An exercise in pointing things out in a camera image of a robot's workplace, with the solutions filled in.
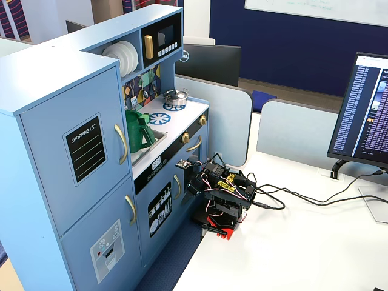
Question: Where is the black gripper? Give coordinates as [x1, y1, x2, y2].
[181, 170, 210, 208]

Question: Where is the steel toy pot with lid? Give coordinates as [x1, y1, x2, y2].
[163, 88, 190, 107]

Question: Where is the black table clamp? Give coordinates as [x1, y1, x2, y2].
[190, 210, 228, 236]

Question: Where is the steel toy sink basin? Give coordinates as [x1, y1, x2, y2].
[130, 128, 169, 166]

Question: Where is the green plastic pitcher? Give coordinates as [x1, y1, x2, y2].
[125, 109, 156, 154]

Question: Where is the light blue desk divider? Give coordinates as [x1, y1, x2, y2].
[175, 75, 253, 168]
[255, 98, 341, 165]

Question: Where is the blue office chair seat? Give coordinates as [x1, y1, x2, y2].
[252, 89, 278, 113]

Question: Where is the black dell monitor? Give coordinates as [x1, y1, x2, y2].
[175, 42, 243, 88]

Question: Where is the white toy plate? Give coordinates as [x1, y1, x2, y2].
[124, 40, 140, 73]
[109, 42, 130, 77]
[116, 41, 136, 75]
[102, 44, 122, 66]

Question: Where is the black toy microwave door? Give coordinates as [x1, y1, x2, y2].
[141, 14, 182, 69]

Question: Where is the blue wooden toy kitchen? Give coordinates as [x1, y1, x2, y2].
[0, 4, 210, 291]

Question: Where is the clear glass monitor base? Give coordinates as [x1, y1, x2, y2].
[357, 184, 388, 226]

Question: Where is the lit computer monitor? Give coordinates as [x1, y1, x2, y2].
[326, 52, 388, 169]

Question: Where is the dark monitor back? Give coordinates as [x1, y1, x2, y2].
[65, 19, 87, 35]

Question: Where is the white whiteboard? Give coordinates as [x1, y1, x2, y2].
[244, 0, 388, 28]

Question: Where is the gold dishwasher handle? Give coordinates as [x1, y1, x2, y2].
[173, 173, 182, 200]

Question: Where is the gold oven handle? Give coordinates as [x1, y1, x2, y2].
[185, 135, 203, 152]

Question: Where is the red robot base mount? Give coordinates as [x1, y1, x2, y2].
[206, 215, 236, 242]

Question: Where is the gold curved freezer handle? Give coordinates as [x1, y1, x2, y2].
[125, 195, 138, 226]

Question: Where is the gold curved fridge handle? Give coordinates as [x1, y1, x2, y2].
[113, 123, 129, 166]

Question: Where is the black power cable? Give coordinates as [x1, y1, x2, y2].
[254, 184, 388, 207]

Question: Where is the white desk cable grommet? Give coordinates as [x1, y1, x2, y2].
[317, 167, 347, 183]

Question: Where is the black usb cable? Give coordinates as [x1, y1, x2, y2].
[253, 169, 388, 210]

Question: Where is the gold microwave handle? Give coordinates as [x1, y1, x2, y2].
[144, 35, 154, 59]

